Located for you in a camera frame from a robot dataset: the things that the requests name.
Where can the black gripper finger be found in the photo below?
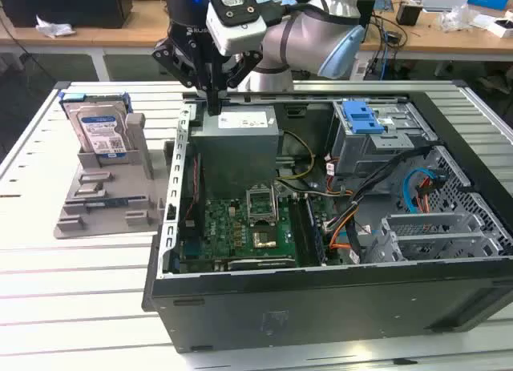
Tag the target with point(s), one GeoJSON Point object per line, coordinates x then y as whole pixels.
{"type": "Point", "coordinates": [240, 68]}
{"type": "Point", "coordinates": [170, 62]}

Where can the hard disk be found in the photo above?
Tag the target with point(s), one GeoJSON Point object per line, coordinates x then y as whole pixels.
{"type": "Point", "coordinates": [98, 126]}

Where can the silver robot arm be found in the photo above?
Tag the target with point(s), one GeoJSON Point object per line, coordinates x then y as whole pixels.
{"type": "Point", "coordinates": [304, 38]}

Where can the metal disk bay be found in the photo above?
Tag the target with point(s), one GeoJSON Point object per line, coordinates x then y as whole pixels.
{"type": "Point", "coordinates": [425, 220]}

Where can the wooden desk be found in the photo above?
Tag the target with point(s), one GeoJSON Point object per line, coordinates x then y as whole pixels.
{"type": "Point", "coordinates": [100, 38]}
{"type": "Point", "coordinates": [441, 42]}

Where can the grey power supply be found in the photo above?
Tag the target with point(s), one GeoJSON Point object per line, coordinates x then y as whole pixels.
{"type": "Point", "coordinates": [236, 154]}

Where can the large black box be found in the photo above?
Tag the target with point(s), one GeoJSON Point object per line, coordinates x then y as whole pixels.
{"type": "Point", "coordinates": [64, 4]}

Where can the crumpled white paper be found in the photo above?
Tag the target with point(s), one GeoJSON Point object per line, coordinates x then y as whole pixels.
{"type": "Point", "coordinates": [54, 28]}

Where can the blue plastic latch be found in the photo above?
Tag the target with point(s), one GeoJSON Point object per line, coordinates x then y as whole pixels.
{"type": "Point", "coordinates": [360, 118]}

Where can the metal optical drive cage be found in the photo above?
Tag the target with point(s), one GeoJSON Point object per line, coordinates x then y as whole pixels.
{"type": "Point", "coordinates": [360, 150]}

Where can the silver CPU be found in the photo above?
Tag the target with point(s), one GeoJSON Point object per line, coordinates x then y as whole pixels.
{"type": "Point", "coordinates": [90, 191]}

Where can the blue green RAM stick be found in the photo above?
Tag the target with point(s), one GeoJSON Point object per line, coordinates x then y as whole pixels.
{"type": "Point", "coordinates": [108, 202]}

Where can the green motherboard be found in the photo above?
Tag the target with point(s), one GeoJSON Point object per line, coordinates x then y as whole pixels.
{"type": "Point", "coordinates": [224, 231]}

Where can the grey parts rack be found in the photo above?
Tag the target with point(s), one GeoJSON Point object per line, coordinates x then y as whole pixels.
{"type": "Point", "coordinates": [116, 223]}

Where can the CPU socket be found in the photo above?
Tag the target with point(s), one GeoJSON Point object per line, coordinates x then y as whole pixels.
{"type": "Point", "coordinates": [264, 239]}

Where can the black RAM slot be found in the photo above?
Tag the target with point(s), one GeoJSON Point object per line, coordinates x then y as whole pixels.
{"type": "Point", "coordinates": [298, 231]}

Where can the small black cube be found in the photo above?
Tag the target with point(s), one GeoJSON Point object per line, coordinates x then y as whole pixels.
{"type": "Point", "coordinates": [408, 15]}

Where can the dark blue RAM stick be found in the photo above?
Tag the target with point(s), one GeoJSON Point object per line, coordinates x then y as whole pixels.
{"type": "Point", "coordinates": [315, 231]}

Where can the black graphics card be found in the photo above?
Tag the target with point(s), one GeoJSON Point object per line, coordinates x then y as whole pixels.
{"type": "Point", "coordinates": [260, 263]}

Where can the crumpled clear plastic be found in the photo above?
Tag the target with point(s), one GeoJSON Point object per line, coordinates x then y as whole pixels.
{"type": "Point", "coordinates": [457, 18]}

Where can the black PC case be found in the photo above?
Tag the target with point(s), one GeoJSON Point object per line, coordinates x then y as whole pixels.
{"type": "Point", "coordinates": [320, 307]}

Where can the small white box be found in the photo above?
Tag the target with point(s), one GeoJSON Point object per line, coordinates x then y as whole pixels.
{"type": "Point", "coordinates": [501, 28]}

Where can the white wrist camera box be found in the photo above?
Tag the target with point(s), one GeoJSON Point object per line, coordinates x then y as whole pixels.
{"type": "Point", "coordinates": [240, 36]}

